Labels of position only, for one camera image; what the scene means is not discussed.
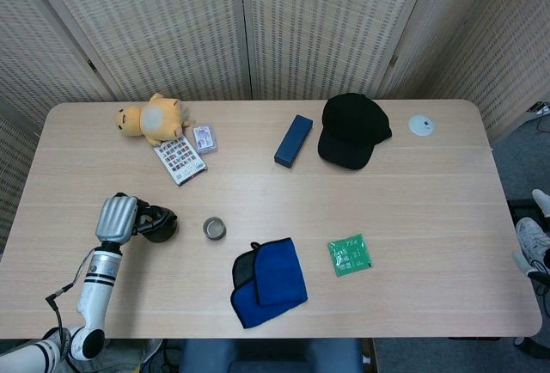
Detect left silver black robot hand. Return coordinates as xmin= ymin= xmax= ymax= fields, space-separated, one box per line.
xmin=94 ymin=193 xmax=151 ymax=245

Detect small clear card case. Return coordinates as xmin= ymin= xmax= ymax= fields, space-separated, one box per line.
xmin=191 ymin=124 xmax=219 ymax=155

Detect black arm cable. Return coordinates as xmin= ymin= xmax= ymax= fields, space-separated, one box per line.
xmin=46 ymin=248 xmax=96 ymax=348

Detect loose cables on floor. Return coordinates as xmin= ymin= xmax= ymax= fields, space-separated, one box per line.
xmin=526 ymin=101 xmax=550 ymax=133

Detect blue padded seat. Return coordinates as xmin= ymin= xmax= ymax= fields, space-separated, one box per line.
xmin=178 ymin=338 xmax=373 ymax=373

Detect yellow plush toy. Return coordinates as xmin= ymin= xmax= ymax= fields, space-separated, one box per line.
xmin=113 ymin=93 xmax=193 ymax=147

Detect white sneaker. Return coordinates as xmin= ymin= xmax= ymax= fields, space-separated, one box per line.
xmin=531 ymin=188 xmax=550 ymax=219
xmin=514 ymin=217 xmax=550 ymax=273

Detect card sheet booklet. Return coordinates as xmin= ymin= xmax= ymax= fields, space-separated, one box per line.
xmin=153 ymin=134 xmax=208 ymax=187

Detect dark blue rectangular box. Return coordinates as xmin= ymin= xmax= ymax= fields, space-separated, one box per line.
xmin=273 ymin=114 xmax=314 ymax=170

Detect white round table grommet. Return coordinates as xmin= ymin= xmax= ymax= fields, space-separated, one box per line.
xmin=407 ymin=114 xmax=435 ymax=137

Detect small metal cup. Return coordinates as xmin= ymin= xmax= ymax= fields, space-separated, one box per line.
xmin=202 ymin=217 xmax=227 ymax=242

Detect woven folding screen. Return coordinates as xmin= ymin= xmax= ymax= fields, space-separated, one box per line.
xmin=0 ymin=0 xmax=550 ymax=258

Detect blue folded cloth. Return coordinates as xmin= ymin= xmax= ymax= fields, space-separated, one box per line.
xmin=230 ymin=237 xmax=309 ymax=330

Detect black teapot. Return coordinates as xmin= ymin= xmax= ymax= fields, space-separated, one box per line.
xmin=137 ymin=204 xmax=179 ymax=244

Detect green packet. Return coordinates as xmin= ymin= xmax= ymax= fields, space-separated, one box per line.
xmin=327 ymin=232 xmax=374 ymax=278

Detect black baseball cap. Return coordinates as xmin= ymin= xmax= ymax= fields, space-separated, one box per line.
xmin=317 ymin=93 xmax=393 ymax=171

